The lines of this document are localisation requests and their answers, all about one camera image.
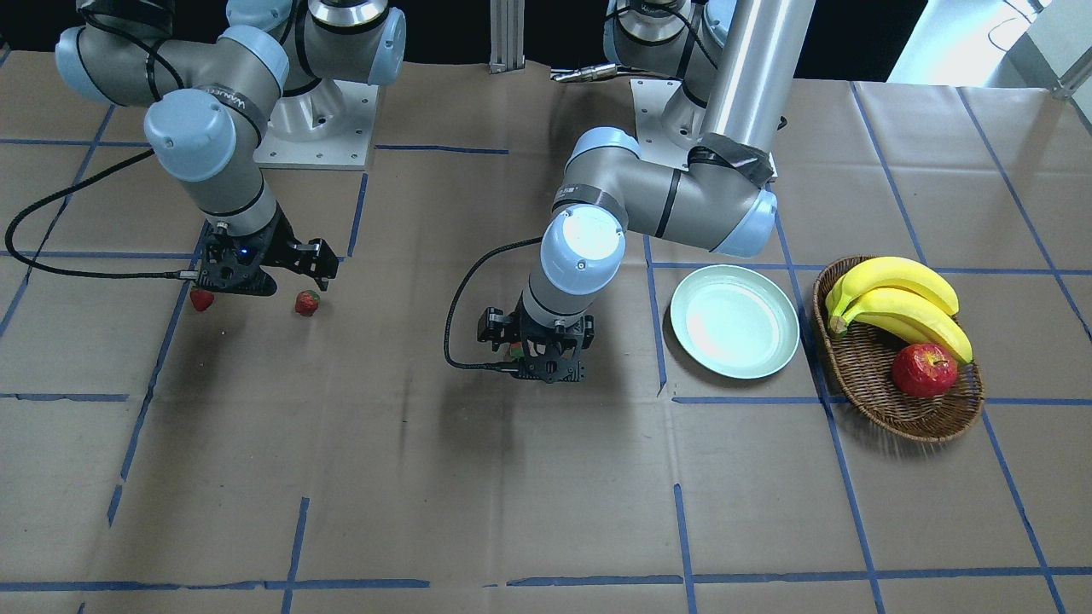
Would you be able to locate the brown wicker basket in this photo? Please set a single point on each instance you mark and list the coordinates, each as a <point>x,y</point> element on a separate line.
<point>859,366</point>

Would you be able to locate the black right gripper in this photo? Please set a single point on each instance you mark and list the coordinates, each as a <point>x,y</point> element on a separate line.
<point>285,236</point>

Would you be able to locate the red apple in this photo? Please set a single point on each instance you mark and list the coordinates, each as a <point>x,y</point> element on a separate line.
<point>924,370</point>

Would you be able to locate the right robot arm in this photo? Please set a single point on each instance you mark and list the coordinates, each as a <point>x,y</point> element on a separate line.
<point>288,83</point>

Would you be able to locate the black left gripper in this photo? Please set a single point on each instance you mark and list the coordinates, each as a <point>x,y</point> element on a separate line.
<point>492,328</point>

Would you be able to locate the aluminium profile post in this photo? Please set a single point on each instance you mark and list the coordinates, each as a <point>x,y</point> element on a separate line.
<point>506,31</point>

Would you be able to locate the light green plate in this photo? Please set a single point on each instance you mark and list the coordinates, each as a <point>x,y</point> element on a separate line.
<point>734,321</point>

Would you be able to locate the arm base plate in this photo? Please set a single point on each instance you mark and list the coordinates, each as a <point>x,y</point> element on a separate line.
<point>330,127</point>
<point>736,127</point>

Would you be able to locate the yellow banana bunch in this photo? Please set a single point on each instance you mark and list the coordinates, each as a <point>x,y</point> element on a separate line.
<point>902,289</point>

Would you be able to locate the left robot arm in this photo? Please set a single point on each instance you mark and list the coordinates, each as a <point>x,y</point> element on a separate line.
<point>698,174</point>

